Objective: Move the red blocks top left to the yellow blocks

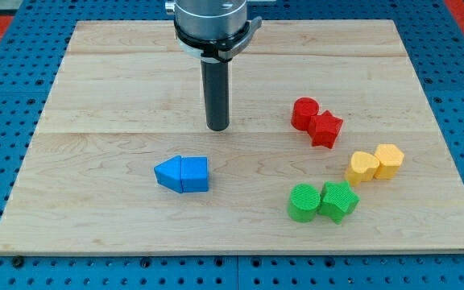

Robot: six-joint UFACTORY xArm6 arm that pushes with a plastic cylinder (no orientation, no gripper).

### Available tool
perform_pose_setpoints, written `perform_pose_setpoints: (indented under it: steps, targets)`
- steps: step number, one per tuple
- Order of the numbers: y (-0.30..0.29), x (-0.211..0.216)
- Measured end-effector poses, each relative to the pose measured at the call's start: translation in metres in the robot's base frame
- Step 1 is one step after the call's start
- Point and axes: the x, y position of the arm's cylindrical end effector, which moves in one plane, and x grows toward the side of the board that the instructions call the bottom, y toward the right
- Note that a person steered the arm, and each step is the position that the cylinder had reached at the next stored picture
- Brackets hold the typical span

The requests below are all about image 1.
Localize yellow hexagon block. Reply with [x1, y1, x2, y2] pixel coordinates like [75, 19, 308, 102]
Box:
[374, 143, 404, 180]

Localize red cylinder block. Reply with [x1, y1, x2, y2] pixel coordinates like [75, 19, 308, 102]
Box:
[291, 97, 320, 131]

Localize blue cube block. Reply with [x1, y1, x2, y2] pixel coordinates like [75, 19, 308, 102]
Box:
[181, 156, 209, 193]

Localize red star block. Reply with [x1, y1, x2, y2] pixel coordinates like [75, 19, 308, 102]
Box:
[307, 110, 343, 149]

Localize green star block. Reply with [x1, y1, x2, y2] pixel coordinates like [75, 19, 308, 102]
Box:
[317, 180, 360, 224]

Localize light wooden board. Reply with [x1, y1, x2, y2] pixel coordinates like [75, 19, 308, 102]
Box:
[0, 20, 464, 256]

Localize yellow heart block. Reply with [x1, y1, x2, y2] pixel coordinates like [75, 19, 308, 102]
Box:
[344, 151, 380, 186]

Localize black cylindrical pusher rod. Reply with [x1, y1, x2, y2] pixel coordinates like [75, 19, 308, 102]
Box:
[201, 61, 230, 131]

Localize blue triangle block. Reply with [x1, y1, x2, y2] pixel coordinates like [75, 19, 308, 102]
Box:
[154, 155, 183, 193]

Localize green cylinder block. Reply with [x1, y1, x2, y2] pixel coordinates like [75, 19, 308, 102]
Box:
[287, 184, 321, 222]

